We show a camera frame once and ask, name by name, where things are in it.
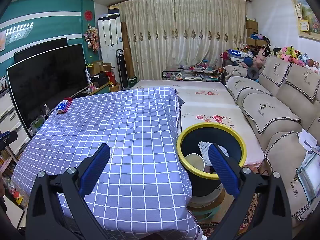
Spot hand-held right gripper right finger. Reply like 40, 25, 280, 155
208, 142, 293, 240

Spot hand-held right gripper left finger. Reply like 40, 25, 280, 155
25, 144, 111, 240

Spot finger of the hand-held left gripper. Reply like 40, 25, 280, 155
0, 131, 18, 152

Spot white scrub brush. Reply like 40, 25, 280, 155
198, 141, 229, 167

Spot white paper cup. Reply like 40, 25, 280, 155
184, 153, 206, 172

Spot black yellow-rimmed trash bin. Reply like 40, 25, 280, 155
176, 123, 248, 198

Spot white plastic drawer unit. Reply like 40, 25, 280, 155
0, 90, 32, 158

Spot green and wooden stool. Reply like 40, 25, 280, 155
187, 192, 225, 220

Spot patterned rug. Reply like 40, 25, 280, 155
197, 192, 263, 238

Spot blue and red tissue pack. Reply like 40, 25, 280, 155
56, 97, 73, 115

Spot large black television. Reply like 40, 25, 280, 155
6, 44, 87, 133

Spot beige sofa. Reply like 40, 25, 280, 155
222, 55, 320, 222

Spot pile of papers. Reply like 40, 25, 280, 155
296, 129, 320, 203

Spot red box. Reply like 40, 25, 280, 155
105, 71, 116, 85

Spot open cardboard boxes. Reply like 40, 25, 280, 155
86, 60, 115, 77

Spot cluttered glass coffee table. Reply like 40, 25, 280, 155
162, 65, 223, 82

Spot black round cushion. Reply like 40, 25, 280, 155
247, 66, 260, 80

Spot black tower fan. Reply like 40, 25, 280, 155
116, 49, 128, 90

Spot blue star plush toy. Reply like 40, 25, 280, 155
227, 49, 247, 63

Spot hanging flower decoration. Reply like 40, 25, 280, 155
84, 24, 100, 52

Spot white standing air conditioner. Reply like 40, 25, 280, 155
97, 15, 124, 80

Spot pile of plush toys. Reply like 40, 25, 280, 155
252, 42, 320, 75

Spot stack of cardboard boxes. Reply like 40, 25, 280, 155
245, 19, 259, 47

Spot beige embroidered curtain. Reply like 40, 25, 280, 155
117, 0, 248, 83

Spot framed landscape painting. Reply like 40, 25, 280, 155
290, 0, 320, 39

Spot black wall-mounted screen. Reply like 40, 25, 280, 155
14, 37, 68, 63

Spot pink wall picture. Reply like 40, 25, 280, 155
0, 30, 7, 52

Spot clear crystal wall ornament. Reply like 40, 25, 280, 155
6, 22, 34, 44

